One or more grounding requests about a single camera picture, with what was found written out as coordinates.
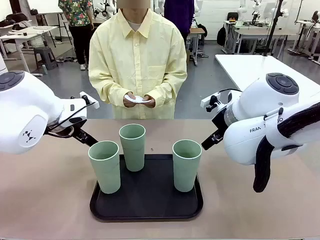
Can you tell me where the person's right hand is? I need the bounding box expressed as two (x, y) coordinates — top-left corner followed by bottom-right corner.
(122, 91), (138, 109)

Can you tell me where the black backpack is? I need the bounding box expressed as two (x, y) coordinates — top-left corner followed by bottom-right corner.
(216, 24), (227, 47)

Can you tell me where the person in purple top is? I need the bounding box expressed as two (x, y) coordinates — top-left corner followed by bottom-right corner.
(163, 0), (196, 42)

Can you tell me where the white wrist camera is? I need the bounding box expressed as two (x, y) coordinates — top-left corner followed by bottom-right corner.
(79, 91), (100, 110)
(200, 91), (223, 113)

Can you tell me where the black tripod stand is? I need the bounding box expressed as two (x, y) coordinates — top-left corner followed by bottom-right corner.
(262, 0), (285, 57)

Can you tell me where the yellow-sleeved left forearm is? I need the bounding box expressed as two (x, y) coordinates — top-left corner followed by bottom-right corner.
(149, 69), (188, 109)

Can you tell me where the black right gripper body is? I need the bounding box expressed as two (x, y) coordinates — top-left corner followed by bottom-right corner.
(211, 107), (229, 138)

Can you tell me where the whiteboard on easel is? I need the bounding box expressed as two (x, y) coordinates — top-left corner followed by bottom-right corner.
(26, 0), (74, 49)

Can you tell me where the yellow-sleeved right forearm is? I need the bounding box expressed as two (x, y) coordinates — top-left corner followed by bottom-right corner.
(88, 67), (127, 107)

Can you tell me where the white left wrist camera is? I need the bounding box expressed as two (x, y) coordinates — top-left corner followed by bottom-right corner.
(79, 91), (100, 110)

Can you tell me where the thin black cable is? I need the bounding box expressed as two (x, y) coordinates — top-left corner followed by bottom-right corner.
(46, 100), (97, 133)

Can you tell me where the grey plastic stool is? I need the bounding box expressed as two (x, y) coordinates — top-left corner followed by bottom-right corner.
(33, 45), (59, 71)

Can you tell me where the person in yellow shirt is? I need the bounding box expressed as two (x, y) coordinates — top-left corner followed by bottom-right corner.
(88, 8), (188, 120)

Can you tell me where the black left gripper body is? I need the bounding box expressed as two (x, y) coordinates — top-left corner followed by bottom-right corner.
(70, 125), (89, 144)

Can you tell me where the grey lab desk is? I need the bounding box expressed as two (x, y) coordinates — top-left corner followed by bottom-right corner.
(223, 19), (296, 55)

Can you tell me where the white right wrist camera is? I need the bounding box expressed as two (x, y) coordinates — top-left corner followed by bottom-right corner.
(200, 91), (223, 113)

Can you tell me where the pale green plastic cup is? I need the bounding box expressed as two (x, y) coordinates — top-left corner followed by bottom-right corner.
(172, 139), (202, 193)
(118, 123), (147, 172)
(87, 140), (122, 195)

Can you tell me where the person's left hand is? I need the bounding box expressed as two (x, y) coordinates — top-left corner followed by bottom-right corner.
(143, 94), (157, 109)

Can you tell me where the white desk with clutter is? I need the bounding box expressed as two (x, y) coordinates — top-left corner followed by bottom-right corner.
(0, 24), (60, 76)

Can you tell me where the small wooden table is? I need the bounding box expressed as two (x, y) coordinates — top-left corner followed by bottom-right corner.
(187, 27), (206, 67)

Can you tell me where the black plastic tray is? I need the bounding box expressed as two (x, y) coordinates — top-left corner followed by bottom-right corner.
(89, 153), (204, 223)

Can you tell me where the person in floral shirt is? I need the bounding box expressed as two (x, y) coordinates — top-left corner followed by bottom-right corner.
(58, 0), (94, 71)

